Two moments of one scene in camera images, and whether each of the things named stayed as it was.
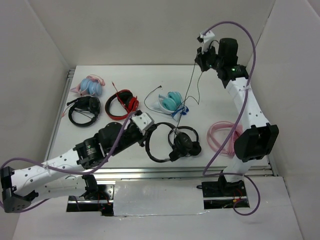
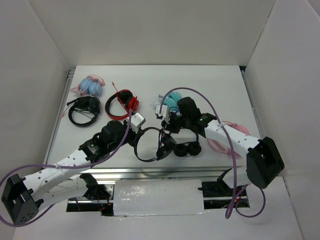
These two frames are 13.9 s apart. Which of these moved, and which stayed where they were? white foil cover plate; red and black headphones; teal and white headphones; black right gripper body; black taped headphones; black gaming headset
Moved: black taped headphones; black right gripper body
Stayed: black gaming headset; red and black headphones; white foil cover plate; teal and white headphones
